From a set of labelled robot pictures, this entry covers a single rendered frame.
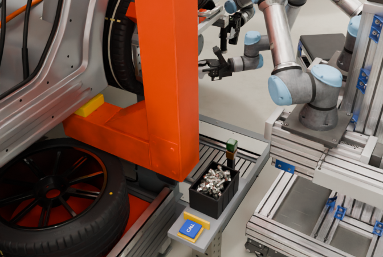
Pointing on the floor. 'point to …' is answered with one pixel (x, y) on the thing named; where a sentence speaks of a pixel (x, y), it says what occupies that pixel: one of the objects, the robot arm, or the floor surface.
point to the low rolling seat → (318, 48)
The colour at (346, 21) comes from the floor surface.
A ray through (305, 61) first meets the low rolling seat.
